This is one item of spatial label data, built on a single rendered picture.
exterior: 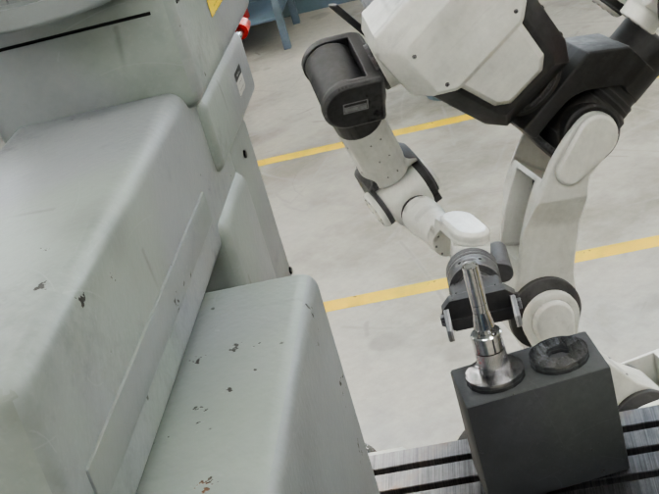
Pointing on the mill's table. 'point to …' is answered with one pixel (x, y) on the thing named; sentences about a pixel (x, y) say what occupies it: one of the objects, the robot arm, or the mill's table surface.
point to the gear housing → (226, 101)
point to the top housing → (113, 58)
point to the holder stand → (542, 419)
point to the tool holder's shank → (483, 322)
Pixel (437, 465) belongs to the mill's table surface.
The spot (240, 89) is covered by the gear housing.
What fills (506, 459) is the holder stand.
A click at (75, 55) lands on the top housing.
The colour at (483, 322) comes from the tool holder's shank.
